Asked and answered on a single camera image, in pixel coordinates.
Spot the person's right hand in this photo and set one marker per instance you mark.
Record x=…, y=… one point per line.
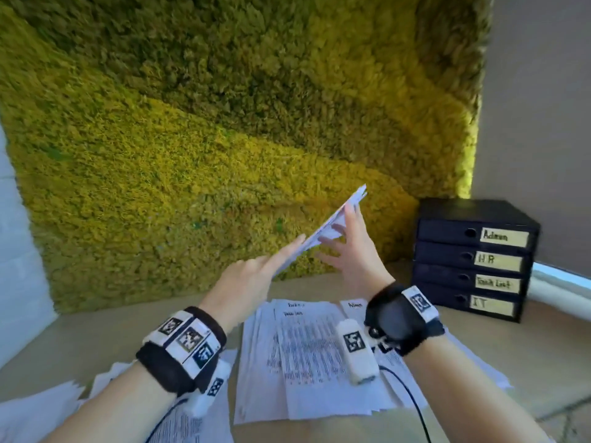
x=360, y=262

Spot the person's left hand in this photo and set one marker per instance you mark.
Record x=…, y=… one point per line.
x=240, y=286

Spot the person's right fingers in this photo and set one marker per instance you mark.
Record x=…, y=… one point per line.
x=354, y=221

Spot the thin bundle of white papers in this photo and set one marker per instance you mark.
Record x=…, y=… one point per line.
x=323, y=230

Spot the person's left forearm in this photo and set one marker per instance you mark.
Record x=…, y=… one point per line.
x=115, y=410

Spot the person's right forearm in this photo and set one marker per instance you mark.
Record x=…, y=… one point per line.
x=466, y=396

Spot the black cabinet drawer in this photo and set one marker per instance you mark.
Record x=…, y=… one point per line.
x=436, y=275
x=438, y=254
x=434, y=295
x=443, y=231

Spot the black right wristband with markers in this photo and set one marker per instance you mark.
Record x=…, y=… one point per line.
x=397, y=318

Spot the black wristband with markers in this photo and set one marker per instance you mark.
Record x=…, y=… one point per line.
x=397, y=318
x=180, y=350

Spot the black desktop drawer cabinet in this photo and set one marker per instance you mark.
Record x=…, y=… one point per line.
x=461, y=209

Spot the pile of printed paper sheets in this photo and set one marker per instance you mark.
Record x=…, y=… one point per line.
x=309, y=364
x=37, y=410

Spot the cream paper drawer label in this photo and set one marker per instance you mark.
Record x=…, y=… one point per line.
x=505, y=238
x=499, y=262
x=498, y=284
x=492, y=305

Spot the white window sill ledge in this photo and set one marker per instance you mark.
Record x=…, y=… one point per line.
x=561, y=283

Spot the black left wristband with markers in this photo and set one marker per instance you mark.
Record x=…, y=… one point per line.
x=180, y=350

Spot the white right wrist camera module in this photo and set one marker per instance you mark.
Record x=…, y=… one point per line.
x=356, y=350

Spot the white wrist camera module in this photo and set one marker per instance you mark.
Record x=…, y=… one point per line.
x=356, y=350
x=207, y=392

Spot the yellow green moss wall panel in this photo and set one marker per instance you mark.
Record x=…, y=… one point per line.
x=207, y=124

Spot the white left wrist camera module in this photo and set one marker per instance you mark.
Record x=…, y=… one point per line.
x=207, y=392

